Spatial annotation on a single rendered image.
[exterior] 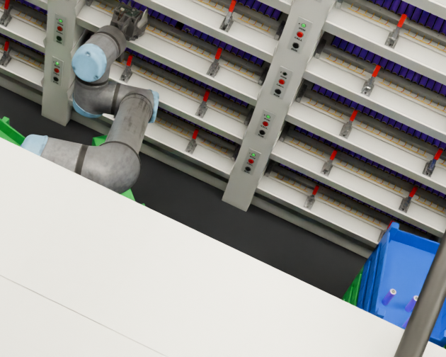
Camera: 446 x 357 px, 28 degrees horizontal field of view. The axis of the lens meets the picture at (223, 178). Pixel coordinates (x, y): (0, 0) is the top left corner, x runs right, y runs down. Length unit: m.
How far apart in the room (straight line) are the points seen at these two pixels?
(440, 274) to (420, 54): 1.53
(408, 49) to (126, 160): 0.84
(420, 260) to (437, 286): 1.66
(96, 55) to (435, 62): 0.88
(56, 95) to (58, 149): 1.15
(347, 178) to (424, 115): 0.40
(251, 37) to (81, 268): 1.72
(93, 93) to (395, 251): 0.94
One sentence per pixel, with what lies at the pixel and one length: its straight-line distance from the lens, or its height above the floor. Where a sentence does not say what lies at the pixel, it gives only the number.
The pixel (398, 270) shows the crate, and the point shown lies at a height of 0.48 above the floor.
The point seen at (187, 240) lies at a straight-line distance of 0.90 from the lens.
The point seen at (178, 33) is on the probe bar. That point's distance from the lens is 2.70.
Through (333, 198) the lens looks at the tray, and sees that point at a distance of 2.96.
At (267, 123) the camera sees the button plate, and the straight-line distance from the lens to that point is 2.69.
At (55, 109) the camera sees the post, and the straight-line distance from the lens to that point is 3.12.
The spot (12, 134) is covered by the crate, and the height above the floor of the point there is 0.08.
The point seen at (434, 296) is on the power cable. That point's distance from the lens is 0.89.
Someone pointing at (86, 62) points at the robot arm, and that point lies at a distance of 2.39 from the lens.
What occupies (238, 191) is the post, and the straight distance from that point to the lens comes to 2.99.
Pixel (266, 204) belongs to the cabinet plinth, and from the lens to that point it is 3.05.
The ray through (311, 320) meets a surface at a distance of 0.89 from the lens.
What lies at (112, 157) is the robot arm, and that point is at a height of 0.94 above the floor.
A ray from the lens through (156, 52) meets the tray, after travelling 2.69.
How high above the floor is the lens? 2.49
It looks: 53 degrees down
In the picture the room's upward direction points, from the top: 19 degrees clockwise
